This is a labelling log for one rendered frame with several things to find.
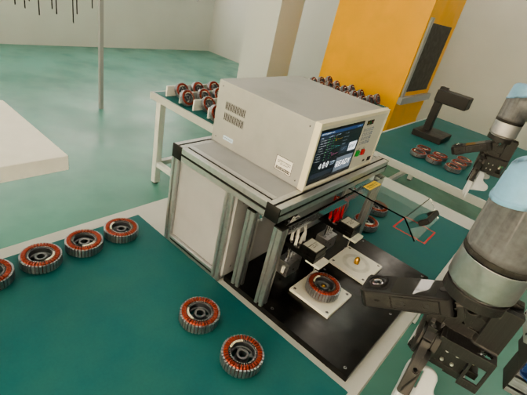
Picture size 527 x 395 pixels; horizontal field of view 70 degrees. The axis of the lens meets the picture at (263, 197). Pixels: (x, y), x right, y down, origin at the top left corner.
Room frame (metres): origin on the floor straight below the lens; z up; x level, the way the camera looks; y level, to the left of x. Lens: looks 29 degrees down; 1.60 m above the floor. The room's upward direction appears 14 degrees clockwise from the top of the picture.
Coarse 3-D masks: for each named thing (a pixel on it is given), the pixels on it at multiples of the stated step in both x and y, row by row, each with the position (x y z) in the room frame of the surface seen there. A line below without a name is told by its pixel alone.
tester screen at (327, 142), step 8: (344, 128) 1.07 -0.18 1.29; (352, 128) 1.11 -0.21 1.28; (360, 128) 1.16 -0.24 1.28; (328, 136) 1.00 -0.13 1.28; (336, 136) 1.04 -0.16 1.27; (344, 136) 1.08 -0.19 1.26; (352, 136) 1.13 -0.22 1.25; (320, 144) 0.98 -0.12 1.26; (328, 144) 1.01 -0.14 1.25; (336, 144) 1.06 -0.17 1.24; (320, 152) 0.99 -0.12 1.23; (328, 152) 1.02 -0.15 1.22; (336, 152) 1.07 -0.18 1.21; (344, 152) 1.11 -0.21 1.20; (320, 160) 1.00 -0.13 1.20; (328, 160) 1.04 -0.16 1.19; (312, 168) 0.97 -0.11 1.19; (328, 168) 1.05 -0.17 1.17; (344, 168) 1.15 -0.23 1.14; (320, 176) 1.02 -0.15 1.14
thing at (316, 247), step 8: (288, 240) 1.02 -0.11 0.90; (312, 240) 1.02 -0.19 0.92; (288, 248) 1.01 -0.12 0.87; (296, 248) 0.99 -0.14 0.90; (304, 248) 0.98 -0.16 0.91; (312, 248) 0.97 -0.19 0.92; (320, 248) 0.98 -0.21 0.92; (288, 256) 1.01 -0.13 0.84; (304, 256) 0.97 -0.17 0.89; (312, 256) 0.96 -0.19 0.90; (320, 256) 0.98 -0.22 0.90; (312, 264) 0.95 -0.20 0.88; (320, 264) 0.96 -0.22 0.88
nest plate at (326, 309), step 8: (312, 272) 1.04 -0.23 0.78; (304, 280) 0.99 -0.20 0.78; (296, 288) 0.94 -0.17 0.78; (304, 288) 0.94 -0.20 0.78; (304, 296) 0.91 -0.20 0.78; (344, 296) 0.95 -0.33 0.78; (312, 304) 0.88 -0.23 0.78; (320, 304) 0.89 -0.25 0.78; (328, 304) 0.90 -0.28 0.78; (336, 304) 0.91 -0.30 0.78; (320, 312) 0.86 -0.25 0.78; (328, 312) 0.87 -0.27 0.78
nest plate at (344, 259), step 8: (344, 248) 1.23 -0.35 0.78; (352, 248) 1.24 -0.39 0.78; (336, 256) 1.16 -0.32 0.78; (344, 256) 1.17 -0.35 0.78; (352, 256) 1.19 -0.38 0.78; (360, 256) 1.20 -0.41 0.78; (336, 264) 1.11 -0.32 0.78; (344, 264) 1.13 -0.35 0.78; (352, 264) 1.14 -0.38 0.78; (360, 264) 1.15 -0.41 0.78; (368, 264) 1.16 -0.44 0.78; (376, 264) 1.17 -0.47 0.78; (344, 272) 1.09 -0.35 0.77; (352, 272) 1.09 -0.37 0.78; (360, 272) 1.10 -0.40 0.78; (368, 272) 1.11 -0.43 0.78; (376, 272) 1.13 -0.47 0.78; (360, 280) 1.06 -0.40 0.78
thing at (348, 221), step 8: (328, 216) 1.24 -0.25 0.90; (328, 224) 1.20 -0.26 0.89; (336, 224) 1.19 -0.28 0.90; (344, 224) 1.17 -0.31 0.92; (352, 224) 1.18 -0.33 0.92; (360, 224) 1.20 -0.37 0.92; (328, 232) 1.23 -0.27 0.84; (344, 232) 1.16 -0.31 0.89; (352, 232) 1.15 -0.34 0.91; (352, 240) 1.15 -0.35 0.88
